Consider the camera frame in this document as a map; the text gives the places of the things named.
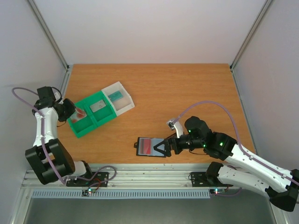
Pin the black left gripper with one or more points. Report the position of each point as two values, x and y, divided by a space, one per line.
72 110

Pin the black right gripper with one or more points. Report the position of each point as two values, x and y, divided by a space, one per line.
168 146

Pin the white red circle card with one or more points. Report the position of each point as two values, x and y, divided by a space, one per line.
78 115

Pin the black card holder wallet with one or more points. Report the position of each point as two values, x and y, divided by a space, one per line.
136 146

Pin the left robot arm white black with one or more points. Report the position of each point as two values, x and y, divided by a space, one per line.
48 157

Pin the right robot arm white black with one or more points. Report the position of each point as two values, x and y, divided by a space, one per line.
279 185

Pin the red card in holder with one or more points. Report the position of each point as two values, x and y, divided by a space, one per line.
145 146

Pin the grey card in green bin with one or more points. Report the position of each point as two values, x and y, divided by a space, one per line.
97 105

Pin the teal card in white bin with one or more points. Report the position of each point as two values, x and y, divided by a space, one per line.
115 96

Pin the green plastic sorting bin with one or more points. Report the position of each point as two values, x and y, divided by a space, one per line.
93 119

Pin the white translucent plastic bin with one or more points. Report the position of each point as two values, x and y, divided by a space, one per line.
122 105

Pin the right small circuit board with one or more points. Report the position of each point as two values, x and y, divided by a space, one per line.
217 191

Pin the small circuit board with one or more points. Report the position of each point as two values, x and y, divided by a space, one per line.
88 191
217 191

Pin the left small circuit board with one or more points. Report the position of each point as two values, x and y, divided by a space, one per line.
88 191

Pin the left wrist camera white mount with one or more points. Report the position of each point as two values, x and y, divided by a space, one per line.
58 96

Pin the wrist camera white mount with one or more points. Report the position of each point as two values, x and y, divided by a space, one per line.
175 125
58 96

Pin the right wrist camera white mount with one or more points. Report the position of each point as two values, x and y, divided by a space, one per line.
175 125

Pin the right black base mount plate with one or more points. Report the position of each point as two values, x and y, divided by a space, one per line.
199 179

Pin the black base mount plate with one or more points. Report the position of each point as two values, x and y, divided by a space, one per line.
199 179
100 177

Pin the aluminium rail front frame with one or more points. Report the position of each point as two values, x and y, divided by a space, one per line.
135 176

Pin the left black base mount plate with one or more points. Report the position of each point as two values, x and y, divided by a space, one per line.
100 177

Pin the grey slotted cable duct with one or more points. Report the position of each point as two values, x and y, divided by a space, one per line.
122 194

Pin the left aluminium frame post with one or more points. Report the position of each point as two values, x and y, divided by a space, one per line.
48 33

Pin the aluminium frame post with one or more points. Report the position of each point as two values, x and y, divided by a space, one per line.
254 27
48 33

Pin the right aluminium frame post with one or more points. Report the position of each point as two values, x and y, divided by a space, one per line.
254 27

